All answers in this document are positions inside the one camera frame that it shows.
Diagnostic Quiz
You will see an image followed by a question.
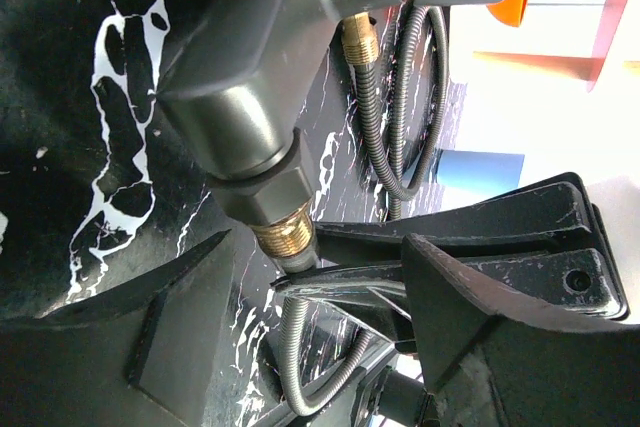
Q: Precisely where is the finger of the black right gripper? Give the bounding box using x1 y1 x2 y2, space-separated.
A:
316 172 600 265
269 246 631 353

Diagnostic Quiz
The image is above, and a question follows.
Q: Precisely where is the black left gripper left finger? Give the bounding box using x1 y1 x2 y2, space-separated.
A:
1 230 235 426

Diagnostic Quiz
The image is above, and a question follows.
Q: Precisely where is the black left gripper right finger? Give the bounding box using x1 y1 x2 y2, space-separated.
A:
402 235 639 426

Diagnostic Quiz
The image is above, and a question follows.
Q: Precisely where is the grey flexible metal hose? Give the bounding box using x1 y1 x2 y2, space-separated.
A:
277 5 451 418

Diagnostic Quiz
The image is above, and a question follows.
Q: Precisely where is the dark grey faucet mixer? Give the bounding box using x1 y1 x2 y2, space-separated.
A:
157 0 536 273

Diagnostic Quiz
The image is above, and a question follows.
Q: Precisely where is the blue cup on mat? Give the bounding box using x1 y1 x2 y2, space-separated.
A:
435 150 525 197

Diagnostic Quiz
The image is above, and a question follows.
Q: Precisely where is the pink three tier shelf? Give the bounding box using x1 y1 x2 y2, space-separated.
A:
473 0 630 91

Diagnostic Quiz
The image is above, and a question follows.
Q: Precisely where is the black marble pattern mat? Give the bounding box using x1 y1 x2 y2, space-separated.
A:
0 0 471 427

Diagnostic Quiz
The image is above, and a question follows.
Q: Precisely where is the orange bowl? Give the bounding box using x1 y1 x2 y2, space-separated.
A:
487 0 528 28

